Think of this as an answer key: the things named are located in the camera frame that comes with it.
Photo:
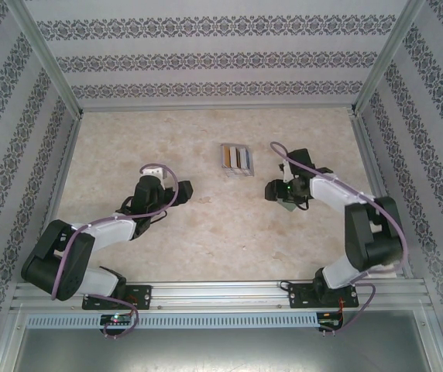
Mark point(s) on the clear acrylic card stand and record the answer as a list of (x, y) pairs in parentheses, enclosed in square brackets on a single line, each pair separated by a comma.
[(237, 172)]

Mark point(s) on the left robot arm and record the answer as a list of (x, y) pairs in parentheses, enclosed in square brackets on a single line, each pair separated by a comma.
[(105, 232)]

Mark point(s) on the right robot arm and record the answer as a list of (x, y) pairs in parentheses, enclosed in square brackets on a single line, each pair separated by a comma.
[(326, 190)]

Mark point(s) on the grey metal sheet panel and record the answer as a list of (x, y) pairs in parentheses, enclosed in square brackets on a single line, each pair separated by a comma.
[(221, 350)]

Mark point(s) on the aluminium side rail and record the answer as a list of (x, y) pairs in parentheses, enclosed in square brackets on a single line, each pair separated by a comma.
[(368, 159), (57, 193)]

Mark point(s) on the aluminium back rail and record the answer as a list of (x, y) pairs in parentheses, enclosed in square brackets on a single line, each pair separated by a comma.
[(217, 107)]

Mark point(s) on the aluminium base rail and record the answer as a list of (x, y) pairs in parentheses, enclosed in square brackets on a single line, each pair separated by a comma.
[(221, 296)]

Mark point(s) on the aluminium frame post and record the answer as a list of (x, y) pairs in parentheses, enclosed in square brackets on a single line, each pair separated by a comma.
[(47, 58), (388, 58)]

